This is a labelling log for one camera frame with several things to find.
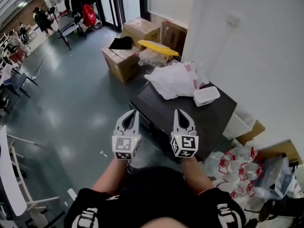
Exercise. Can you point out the low cardboard box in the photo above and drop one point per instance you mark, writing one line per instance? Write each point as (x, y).
(118, 65)

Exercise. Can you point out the red bag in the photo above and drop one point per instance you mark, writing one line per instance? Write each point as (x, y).
(88, 14)

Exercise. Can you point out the crumpled clear plastic wrap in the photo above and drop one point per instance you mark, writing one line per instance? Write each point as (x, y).
(152, 58)

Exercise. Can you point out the pile of red-print clear bags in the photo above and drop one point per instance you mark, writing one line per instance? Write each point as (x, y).
(221, 160)

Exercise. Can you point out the red chair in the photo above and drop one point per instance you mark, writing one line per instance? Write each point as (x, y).
(17, 56)

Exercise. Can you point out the clear plastic-wrapped package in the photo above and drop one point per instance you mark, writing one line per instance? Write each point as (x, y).
(273, 174)

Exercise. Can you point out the black standing fan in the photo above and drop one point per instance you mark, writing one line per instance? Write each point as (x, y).
(51, 7)

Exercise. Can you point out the person's left forearm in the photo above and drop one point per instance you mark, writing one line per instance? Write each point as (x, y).
(109, 174)

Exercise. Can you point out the white chair black legs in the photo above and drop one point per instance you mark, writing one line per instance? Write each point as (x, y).
(39, 216)

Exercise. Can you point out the flat leaning cardboard box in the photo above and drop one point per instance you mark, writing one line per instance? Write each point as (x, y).
(175, 37)

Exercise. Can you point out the grey chair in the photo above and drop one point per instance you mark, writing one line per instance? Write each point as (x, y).
(67, 25)

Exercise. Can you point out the tall cardboard box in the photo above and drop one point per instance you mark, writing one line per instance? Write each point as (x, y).
(140, 28)

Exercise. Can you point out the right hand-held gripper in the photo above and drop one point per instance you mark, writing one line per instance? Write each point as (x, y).
(187, 142)

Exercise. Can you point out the small clear wrapper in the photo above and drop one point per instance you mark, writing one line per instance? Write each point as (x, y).
(103, 153)

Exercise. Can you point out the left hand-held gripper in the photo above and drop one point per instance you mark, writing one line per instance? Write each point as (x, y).
(123, 144)

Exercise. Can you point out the blue chair black legs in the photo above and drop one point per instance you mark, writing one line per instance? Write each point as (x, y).
(16, 79)

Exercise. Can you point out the white table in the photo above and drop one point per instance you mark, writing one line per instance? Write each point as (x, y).
(9, 174)

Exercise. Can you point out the white plastic container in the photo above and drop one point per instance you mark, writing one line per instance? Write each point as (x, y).
(206, 96)

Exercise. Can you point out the person's right forearm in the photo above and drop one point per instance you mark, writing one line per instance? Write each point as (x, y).
(196, 174)

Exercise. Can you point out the yellow plastic lid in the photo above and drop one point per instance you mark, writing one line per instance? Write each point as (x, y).
(154, 46)

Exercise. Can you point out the black cloth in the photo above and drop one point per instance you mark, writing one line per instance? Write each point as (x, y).
(121, 43)

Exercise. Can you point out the person's black shirt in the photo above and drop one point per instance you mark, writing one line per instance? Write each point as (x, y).
(154, 193)

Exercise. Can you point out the white plastic bag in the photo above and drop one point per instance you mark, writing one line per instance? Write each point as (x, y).
(171, 79)

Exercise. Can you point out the brown cardboard piece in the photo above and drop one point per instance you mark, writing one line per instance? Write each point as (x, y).
(255, 129)

